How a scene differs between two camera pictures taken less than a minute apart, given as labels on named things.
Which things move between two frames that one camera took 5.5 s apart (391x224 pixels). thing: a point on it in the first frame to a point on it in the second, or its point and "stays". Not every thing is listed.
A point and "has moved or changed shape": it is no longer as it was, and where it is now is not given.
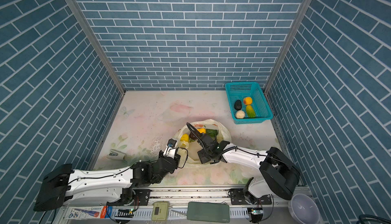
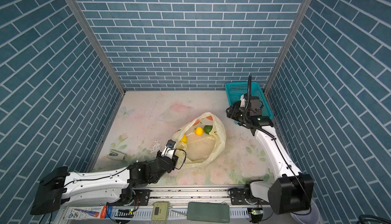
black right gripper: [200, 153] to [233, 111]
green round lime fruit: [212, 132] has moved or changed shape
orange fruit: [185, 137] stays
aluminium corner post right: [292, 36] stays
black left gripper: [177, 160] stays
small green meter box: [160, 211] stays
